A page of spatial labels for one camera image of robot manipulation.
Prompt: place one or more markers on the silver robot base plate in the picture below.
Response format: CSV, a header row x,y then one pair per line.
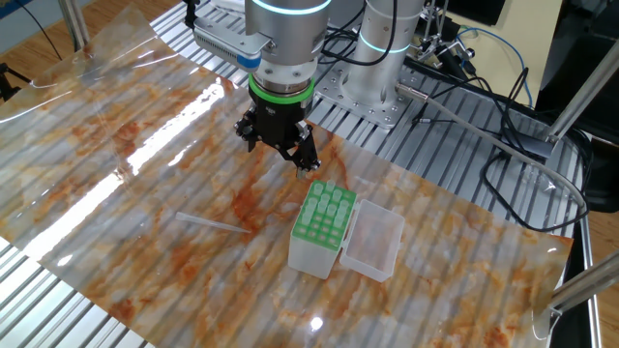
x,y
333,94

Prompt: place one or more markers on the orange marble pattern mat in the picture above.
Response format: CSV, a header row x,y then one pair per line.
x,y
145,145

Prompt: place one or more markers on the black box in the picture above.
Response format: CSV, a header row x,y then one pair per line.
x,y
476,9

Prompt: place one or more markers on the black tripod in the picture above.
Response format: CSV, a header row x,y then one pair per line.
x,y
6,77

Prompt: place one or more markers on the black equipment housing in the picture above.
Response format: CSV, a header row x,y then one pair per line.
x,y
570,29

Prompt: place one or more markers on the metal clamp stand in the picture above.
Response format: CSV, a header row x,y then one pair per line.
x,y
454,48

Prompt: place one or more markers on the grey adapter box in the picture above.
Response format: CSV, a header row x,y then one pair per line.
x,y
534,146

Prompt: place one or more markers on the clear large pipette tip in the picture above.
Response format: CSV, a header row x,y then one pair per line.
x,y
330,186
324,198
317,189
307,216
344,205
337,195
312,203
332,210
208,222

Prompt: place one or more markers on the aluminium frame post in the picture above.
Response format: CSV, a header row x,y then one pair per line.
x,y
585,89
590,282

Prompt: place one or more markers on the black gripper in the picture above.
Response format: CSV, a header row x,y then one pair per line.
x,y
278,121

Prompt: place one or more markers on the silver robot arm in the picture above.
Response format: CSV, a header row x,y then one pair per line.
x,y
290,38

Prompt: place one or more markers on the white bar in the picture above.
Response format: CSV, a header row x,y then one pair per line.
x,y
227,4

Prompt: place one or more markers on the green-topped pipette tip box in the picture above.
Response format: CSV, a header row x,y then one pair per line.
x,y
312,261

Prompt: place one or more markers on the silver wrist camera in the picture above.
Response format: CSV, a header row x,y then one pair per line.
x,y
222,41

